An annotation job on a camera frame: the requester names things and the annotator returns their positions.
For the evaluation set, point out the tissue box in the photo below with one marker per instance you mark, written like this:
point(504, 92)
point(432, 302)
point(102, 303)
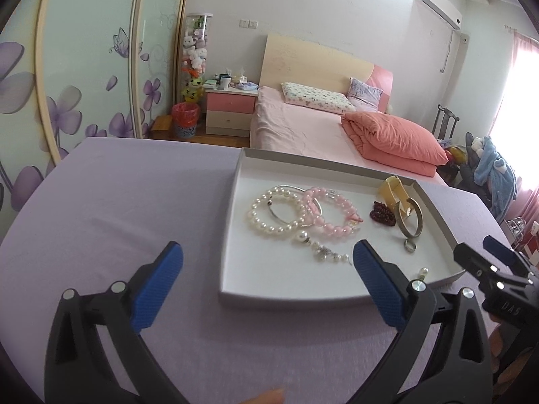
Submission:
point(239, 78)

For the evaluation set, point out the pink curtain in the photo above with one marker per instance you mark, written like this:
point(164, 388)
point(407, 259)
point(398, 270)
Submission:
point(522, 50)

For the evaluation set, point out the blue plush robe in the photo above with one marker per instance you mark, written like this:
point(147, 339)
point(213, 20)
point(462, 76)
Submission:
point(497, 176)

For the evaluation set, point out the clear plush toy tube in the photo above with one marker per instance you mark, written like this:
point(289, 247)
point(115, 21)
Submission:
point(196, 54)

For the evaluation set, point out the colourful plush toy pile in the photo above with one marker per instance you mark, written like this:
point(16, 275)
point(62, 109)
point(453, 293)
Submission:
point(452, 151)

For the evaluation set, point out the pearl earrings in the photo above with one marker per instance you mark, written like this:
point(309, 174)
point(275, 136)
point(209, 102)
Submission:
point(424, 270)

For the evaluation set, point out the folded pink quilt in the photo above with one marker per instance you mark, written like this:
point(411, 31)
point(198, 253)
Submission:
point(396, 139)

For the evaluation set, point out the white dark mug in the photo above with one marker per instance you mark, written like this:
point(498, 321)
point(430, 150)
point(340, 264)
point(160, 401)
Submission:
point(224, 82)

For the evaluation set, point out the floral sliding wardrobe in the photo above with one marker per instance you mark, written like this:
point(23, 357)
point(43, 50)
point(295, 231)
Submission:
point(84, 50)

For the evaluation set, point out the silver bangle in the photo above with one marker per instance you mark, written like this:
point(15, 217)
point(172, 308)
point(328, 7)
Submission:
point(290, 187)

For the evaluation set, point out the red trash bin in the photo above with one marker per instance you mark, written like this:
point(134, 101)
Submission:
point(185, 120)

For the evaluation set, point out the white tray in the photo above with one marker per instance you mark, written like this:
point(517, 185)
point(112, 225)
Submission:
point(261, 269)

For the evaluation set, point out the white air conditioner pipe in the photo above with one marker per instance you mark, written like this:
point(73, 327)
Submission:
point(447, 50)

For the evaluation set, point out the pink white nightstand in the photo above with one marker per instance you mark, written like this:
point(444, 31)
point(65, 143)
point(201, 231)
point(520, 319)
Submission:
point(229, 103)

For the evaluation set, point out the grey office chair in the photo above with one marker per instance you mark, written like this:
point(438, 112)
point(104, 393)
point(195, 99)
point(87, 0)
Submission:
point(467, 172)

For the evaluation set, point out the person's right hand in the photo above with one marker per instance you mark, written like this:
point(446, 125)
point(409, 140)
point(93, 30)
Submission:
point(497, 349)

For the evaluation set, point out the small wooden stool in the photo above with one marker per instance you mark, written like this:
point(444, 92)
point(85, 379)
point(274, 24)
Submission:
point(162, 126)

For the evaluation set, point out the white wall socket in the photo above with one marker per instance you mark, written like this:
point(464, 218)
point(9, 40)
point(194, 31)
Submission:
point(248, 24)

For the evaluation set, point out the beige bangle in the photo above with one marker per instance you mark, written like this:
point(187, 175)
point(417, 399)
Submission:
point(410, 232)

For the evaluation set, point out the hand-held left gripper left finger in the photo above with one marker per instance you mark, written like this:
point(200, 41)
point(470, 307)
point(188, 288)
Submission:
point(158, 286)

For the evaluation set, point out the dark wooden chair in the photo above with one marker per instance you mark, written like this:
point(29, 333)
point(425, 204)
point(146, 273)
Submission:
point(442, 124)

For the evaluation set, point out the pink bed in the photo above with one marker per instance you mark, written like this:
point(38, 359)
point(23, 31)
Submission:
point(294, 126)

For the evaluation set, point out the blue packet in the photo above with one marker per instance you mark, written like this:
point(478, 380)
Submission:
point(246, 86)

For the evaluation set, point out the yellow bangle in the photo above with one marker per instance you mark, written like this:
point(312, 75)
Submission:
point(391, 193)

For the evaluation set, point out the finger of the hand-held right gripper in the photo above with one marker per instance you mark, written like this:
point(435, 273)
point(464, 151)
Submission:
point(469, 256)
point(497, 246)

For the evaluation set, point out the cream pink headboard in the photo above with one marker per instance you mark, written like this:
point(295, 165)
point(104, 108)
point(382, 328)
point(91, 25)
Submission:
point(303, 59)

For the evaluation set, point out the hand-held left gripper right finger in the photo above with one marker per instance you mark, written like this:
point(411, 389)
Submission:
point(379, 286)

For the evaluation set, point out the white floral pillow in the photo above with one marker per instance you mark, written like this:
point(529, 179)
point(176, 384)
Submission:
point(316, 97)

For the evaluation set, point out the white air conditioner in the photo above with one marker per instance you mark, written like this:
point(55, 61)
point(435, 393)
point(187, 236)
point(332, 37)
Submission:
point(438, 6)

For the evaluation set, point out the person's left hand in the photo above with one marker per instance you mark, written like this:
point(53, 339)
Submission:
point(269, 397)

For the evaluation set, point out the purple pillow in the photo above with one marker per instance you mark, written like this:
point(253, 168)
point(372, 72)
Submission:
point(364, 92)

